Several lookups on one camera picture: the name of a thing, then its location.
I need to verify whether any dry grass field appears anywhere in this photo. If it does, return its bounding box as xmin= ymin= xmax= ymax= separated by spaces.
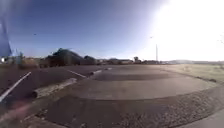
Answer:
xmin=159 ymin=63 xmax=224 ymax=84

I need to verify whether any tall thin pole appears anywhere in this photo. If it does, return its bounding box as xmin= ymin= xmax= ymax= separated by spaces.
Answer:
xmin=155 ymin=43 xmax=159 ymax=63

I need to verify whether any grey asphalt road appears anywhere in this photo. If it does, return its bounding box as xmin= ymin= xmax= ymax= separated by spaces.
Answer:
xmin=0 ymin=63 xmax=224 ymax=128

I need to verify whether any pale pavement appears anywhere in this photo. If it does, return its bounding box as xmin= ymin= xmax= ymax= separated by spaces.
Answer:
xmin=175 ymin=109 xmax=224 ymax=128

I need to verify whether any row of low buildings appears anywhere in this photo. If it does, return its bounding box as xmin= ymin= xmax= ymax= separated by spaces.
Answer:
xmin=95 ymin=56 xmax=162 ymax=66

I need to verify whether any blue cloth strip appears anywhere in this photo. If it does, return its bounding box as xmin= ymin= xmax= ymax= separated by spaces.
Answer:
xmin=0 ymin=13 xmax=14 ymax=58

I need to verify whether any pale concrete kerb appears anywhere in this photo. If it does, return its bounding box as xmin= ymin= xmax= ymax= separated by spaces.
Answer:
xmin=32 ymin=68 xmax=114 ymax=100

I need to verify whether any gravel strip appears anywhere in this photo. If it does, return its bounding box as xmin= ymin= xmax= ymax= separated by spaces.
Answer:
xmin=109 ymin=84 xmax=224 ymax=128

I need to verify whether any dark tree clump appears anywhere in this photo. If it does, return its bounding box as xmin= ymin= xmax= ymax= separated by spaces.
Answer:
xmin=45 ymin=47 xmax=98 ymax=67

